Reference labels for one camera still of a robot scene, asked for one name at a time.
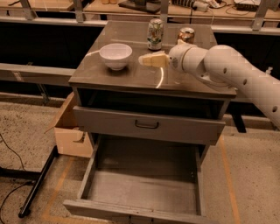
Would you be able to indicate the closed grey upper drawer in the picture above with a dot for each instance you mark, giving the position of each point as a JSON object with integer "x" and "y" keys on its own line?
{"x": 148, "y": 126}

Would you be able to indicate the green white 7up can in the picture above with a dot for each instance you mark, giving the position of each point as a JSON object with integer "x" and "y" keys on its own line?
{"x": 155, "y": 34}

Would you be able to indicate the gold crushed soda can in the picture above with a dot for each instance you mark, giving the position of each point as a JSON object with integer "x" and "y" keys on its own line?
{"x": 186, "y": 34}

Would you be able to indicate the white ceramic bowl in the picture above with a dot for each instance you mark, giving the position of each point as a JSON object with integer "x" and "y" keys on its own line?
{"x": 115, "y": 56}

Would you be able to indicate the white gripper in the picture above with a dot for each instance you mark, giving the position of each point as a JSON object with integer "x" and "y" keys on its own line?
{"x": 176, "y": 58}

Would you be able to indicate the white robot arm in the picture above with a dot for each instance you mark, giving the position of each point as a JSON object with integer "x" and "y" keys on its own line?
{"x": 222, "y": 66}

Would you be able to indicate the right clear sanitizer bottle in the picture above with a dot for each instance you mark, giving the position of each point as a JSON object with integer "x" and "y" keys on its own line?
{"x": 269, "y": 70}

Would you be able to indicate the grey drawer cabinet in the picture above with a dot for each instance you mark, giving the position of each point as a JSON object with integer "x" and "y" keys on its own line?
{"x": 144, "y": 89}

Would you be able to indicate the open grey lower drawer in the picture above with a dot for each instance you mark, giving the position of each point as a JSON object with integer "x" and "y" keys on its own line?
{"x": 142, "y": 181}

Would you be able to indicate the black metal stand leg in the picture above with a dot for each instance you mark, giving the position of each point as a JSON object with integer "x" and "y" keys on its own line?
{"x": 34, "y": 178}

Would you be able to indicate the grey metal railing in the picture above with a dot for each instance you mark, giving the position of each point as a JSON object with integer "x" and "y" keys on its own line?
{"x": 261, "y": 22}

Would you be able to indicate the cardboard box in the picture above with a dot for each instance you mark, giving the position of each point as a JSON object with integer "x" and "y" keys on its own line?
{"x": 70, "y": 140}

